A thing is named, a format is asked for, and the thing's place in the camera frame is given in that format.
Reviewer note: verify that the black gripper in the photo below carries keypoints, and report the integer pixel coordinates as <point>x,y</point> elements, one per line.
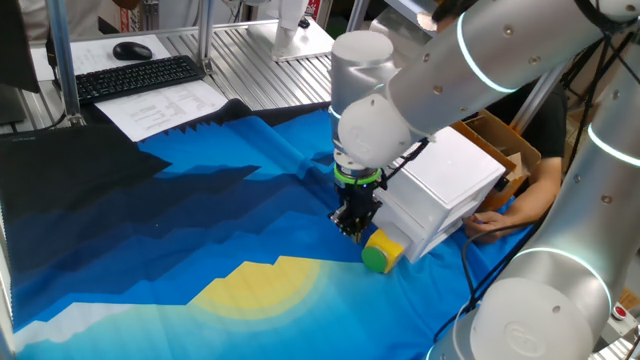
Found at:
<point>359,196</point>

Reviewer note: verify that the yellow box with green button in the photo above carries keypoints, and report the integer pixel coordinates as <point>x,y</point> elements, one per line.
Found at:
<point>382,252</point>

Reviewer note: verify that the white plastic drawer cabinet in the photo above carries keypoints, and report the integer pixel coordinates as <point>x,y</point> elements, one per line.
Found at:
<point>440,190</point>

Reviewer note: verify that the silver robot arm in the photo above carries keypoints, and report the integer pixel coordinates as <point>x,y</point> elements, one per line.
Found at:
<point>500,75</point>

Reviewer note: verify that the person's bare forearm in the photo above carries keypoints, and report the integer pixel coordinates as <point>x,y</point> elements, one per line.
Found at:
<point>537,192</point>

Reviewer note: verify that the person's bare hand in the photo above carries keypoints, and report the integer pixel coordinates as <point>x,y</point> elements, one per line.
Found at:
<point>487,226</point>

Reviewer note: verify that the blue mountain print cloth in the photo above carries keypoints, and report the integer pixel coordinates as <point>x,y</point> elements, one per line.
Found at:
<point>200,240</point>

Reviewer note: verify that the open brown cardboard box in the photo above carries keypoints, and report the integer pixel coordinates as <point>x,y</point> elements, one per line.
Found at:
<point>505,145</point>

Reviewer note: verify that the white stand on metal plate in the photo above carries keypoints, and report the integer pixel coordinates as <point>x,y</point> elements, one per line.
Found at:
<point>292,35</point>

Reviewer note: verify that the person's black shirt torso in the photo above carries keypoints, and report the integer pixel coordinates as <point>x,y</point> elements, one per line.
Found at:
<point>540,117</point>

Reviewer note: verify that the white printed paper sheet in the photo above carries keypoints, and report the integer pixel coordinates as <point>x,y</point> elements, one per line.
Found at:
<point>92,55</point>
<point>160,107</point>

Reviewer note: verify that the black keyboard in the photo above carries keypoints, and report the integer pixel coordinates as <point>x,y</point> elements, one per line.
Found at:
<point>132,76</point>

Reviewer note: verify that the grey emergency stop box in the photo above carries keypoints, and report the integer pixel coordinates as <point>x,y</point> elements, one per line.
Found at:
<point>620,320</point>

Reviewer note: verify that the black computer mouse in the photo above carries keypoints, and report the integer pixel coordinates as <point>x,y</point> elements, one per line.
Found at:
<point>132,51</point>

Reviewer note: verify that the black monitor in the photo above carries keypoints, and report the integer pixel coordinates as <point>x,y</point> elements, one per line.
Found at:
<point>15,55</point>

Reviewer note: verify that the aluminium frame post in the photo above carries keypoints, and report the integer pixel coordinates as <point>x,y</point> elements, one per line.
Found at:
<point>205,35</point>
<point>65,60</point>
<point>537,97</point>

